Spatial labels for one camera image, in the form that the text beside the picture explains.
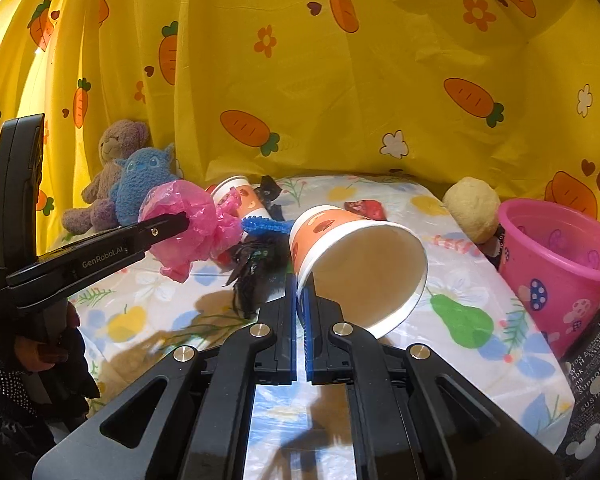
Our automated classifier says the person's left forearm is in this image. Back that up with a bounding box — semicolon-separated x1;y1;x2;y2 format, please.
0;332;102;480

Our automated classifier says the small black plastic scrap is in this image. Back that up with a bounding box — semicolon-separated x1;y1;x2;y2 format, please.
257;175;286;221

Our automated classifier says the person's left hand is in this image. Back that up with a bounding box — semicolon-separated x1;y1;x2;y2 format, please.
10;302;83;366

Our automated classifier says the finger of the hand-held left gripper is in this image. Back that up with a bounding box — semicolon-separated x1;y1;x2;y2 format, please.
125;211;191;255

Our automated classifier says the red white striped stick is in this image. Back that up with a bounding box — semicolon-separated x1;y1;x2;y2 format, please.
432;235;478;257

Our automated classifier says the large orange paper cup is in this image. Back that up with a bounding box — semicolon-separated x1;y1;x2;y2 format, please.
288;204;429;337

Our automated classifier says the purple teddy bear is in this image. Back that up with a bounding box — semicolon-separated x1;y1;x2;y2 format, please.
61;119;152;235

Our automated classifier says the black plastic bag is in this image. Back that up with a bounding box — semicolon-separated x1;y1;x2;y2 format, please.
223;235;293;320

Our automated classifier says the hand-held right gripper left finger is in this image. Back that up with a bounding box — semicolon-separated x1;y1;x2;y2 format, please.
32;280;306;480

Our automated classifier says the blue plush monster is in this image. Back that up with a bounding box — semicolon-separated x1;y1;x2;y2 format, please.
111;142;183;227

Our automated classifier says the yellow carrot print curtain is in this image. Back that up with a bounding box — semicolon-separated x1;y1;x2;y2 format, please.
0;0;600;241

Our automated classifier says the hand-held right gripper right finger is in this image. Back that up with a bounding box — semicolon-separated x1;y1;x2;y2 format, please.
305;285;563;480

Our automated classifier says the yellow plush ball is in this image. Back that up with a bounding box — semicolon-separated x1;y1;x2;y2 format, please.
442;176;501;245

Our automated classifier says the red wrapper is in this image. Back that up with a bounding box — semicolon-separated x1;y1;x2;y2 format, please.
344;199;387;222

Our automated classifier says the pink plastic bucket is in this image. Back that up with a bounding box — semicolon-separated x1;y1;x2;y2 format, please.
496;198;600;361

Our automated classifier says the pink plastic bag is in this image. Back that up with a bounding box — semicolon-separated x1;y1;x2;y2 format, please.
137;179;244;282

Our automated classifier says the blue fuzzy stick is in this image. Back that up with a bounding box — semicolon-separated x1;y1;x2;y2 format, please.
241;214;292;236

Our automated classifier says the floral plastic table cover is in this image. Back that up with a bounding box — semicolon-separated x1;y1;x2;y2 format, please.
45;175;576;480

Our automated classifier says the small orange paper cup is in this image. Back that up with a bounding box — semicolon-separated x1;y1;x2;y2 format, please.
212;175;262;218

